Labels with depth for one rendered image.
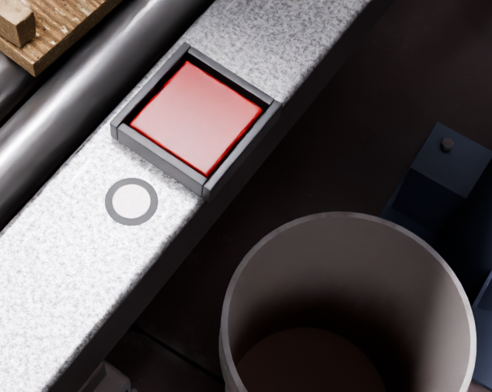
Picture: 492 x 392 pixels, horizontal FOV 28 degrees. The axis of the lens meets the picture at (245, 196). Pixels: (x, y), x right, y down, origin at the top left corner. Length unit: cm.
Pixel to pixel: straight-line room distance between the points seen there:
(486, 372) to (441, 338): 30
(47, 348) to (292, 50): 25
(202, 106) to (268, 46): 7
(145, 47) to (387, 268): 72
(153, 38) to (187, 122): 8
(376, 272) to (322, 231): 12
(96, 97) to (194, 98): 6
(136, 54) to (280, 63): 9
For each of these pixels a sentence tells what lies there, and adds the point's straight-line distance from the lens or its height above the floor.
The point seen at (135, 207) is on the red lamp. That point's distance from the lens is 58.
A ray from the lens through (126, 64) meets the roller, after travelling 64.
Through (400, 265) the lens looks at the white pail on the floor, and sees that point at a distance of 127.
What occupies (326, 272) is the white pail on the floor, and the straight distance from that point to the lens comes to 135.
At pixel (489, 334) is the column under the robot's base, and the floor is 1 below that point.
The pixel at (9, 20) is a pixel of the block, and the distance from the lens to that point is 60.
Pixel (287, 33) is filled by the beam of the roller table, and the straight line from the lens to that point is 65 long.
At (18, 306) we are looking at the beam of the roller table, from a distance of 57.
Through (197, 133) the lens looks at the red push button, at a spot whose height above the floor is 93.
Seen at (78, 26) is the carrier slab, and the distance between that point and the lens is 63.
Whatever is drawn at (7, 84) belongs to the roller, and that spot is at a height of 91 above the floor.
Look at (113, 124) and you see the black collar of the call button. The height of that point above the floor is 93.
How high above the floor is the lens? 144
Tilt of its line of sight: 63 degrees down
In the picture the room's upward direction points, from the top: 10 degrees clockwise
